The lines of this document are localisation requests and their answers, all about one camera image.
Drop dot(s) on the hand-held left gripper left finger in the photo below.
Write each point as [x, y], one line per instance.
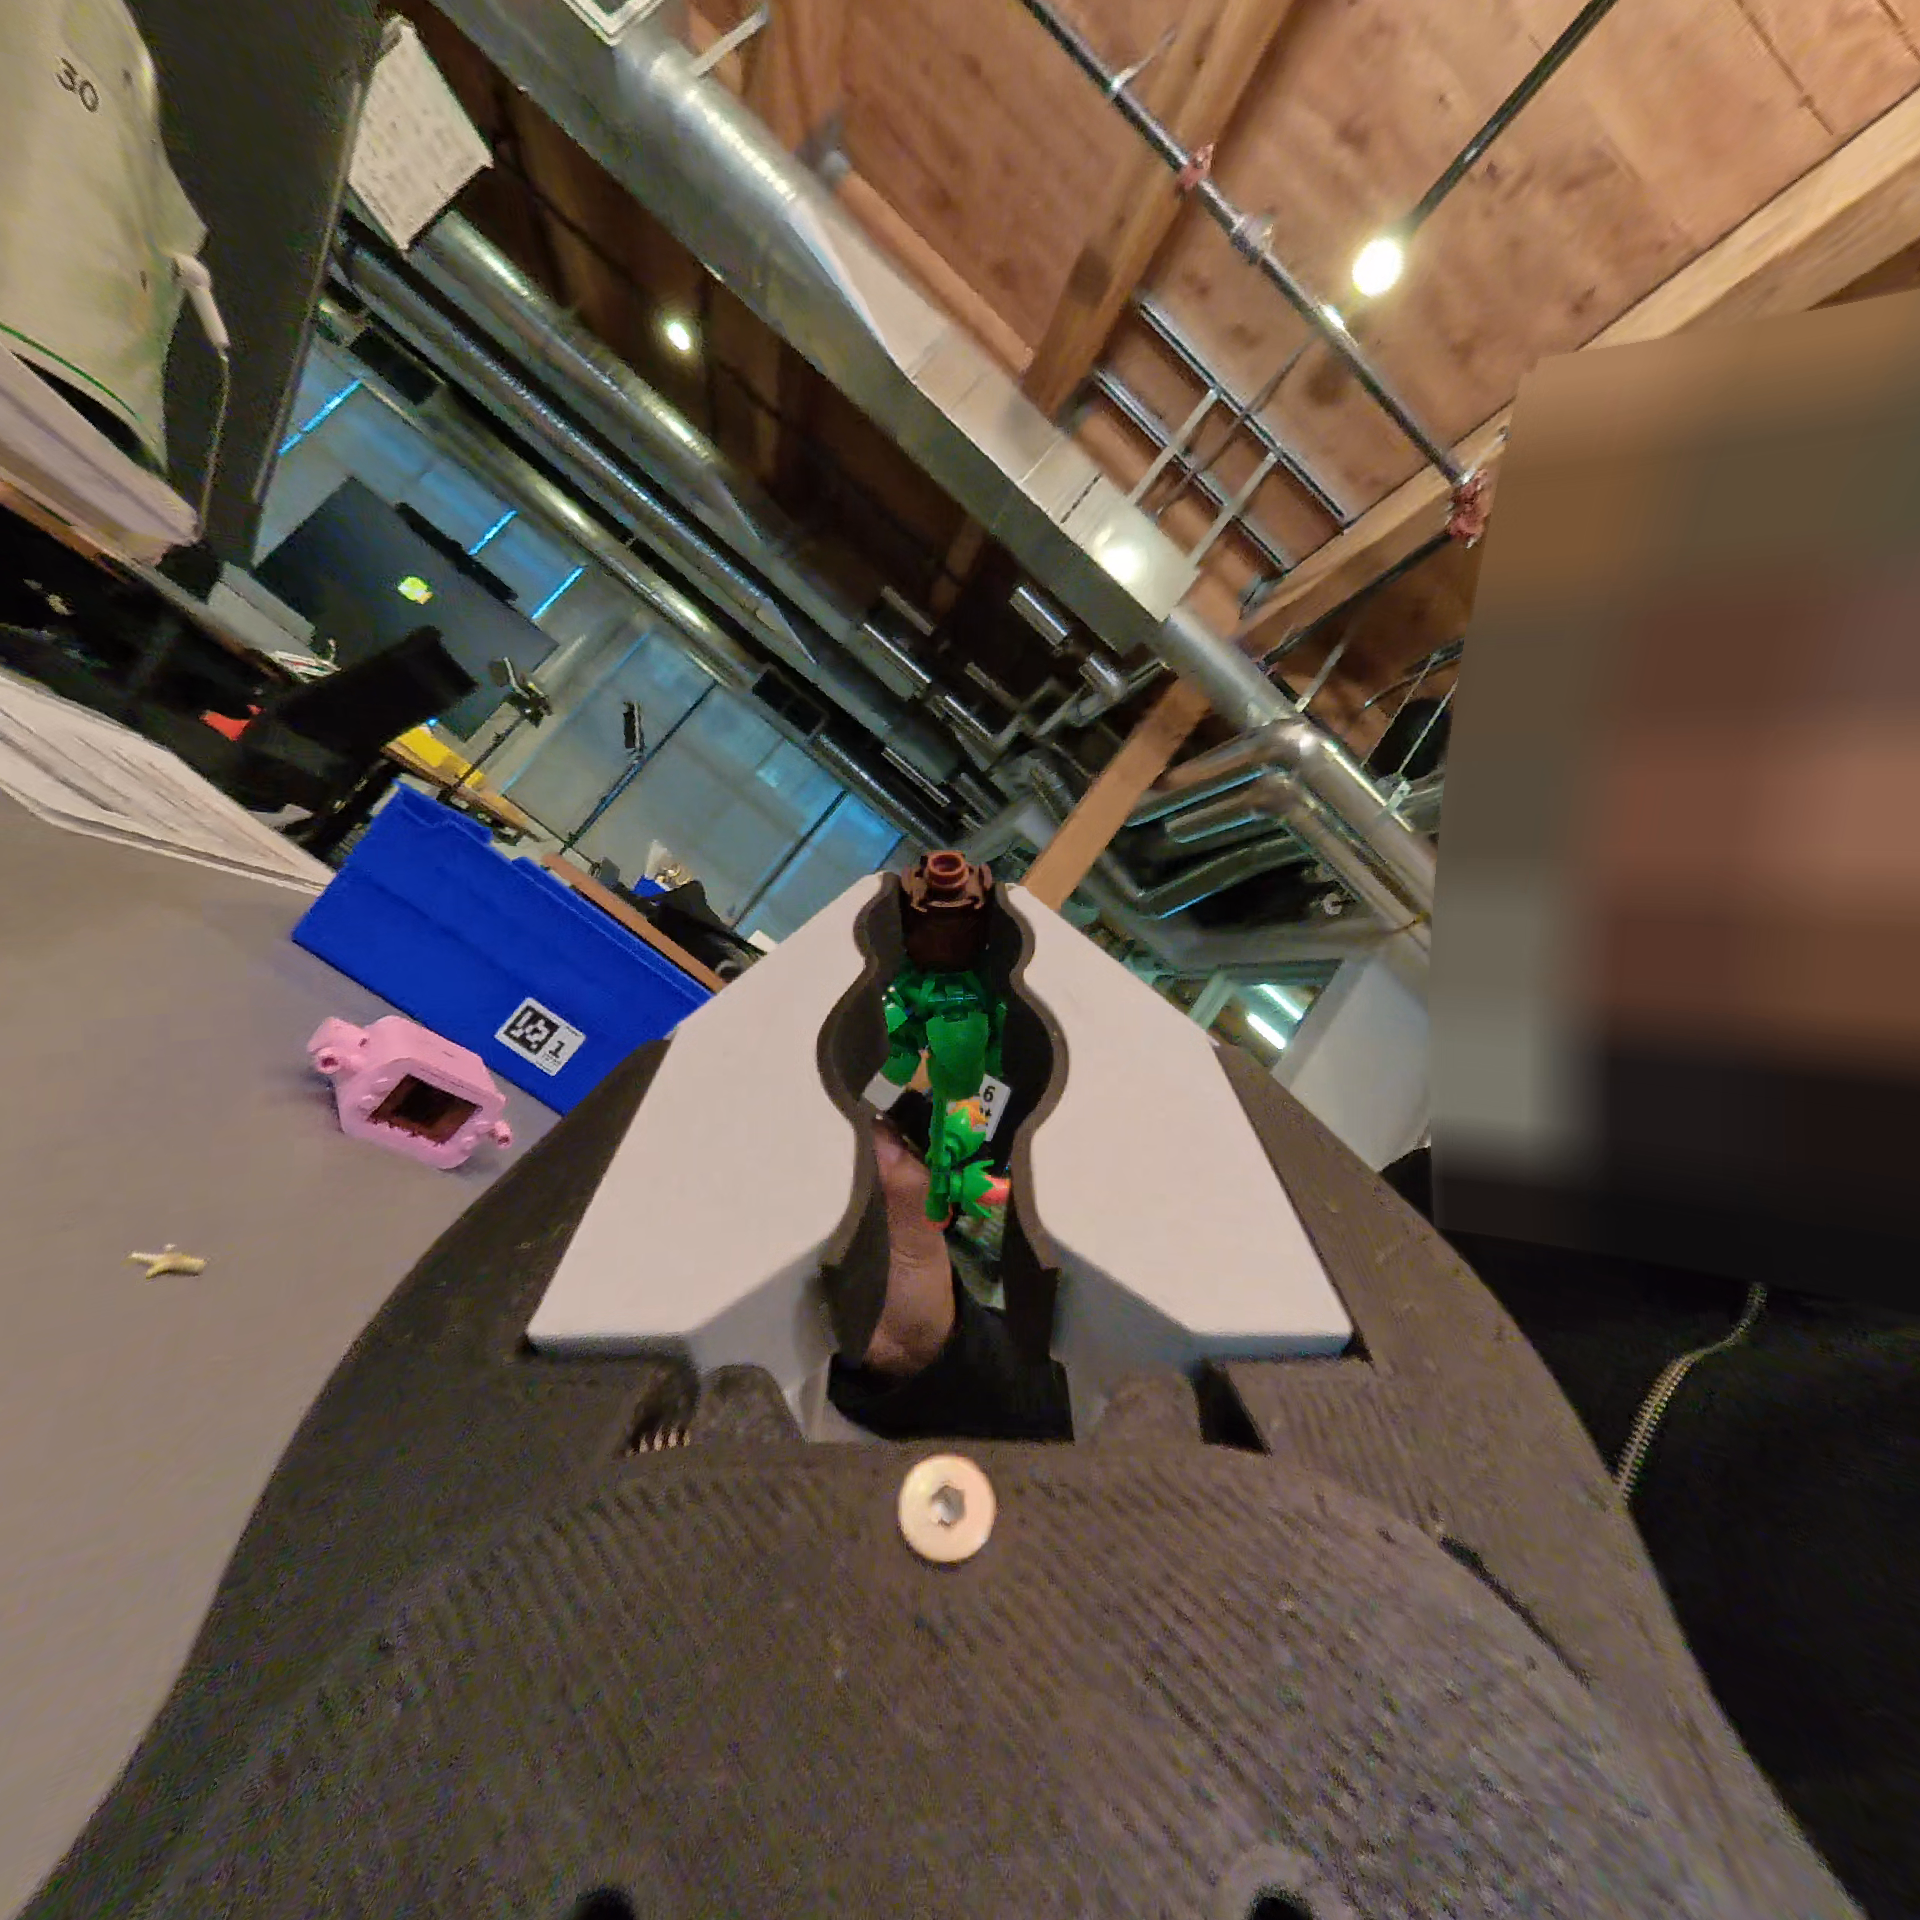
[705, 1185]

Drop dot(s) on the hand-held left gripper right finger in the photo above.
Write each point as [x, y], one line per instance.
[1185, 1200]

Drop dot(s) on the green toy brick plant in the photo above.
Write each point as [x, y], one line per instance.
[944, 1049]

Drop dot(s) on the person's right hand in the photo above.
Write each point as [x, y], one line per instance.
[907, 1289]

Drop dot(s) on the pink toy brick piece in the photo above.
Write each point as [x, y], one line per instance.
[376, 1068]

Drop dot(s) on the blue plastic bin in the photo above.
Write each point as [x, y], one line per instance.
[435, 930]

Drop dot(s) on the small beige toy piece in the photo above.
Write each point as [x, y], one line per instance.
[165, 1262]

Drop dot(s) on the black angled device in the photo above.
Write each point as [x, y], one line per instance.
[369, 697]

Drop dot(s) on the person's black jacket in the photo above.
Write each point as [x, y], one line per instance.
[1800, 1530]

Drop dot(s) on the dark screen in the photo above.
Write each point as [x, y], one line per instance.
[376, 555]

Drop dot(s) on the white printed paper sheets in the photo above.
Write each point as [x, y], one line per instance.
[90, 779]

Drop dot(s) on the black ceiling pipe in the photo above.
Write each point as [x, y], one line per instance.
[1243, 240]

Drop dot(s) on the black pillar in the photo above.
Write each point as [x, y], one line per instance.
[253, 225]

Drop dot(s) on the white paper sign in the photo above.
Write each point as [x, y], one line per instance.
[412, 142]

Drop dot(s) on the white numbered bag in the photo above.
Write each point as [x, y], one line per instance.
[76, 195]

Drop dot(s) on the large metal air duct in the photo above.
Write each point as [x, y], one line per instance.
[720, 165]

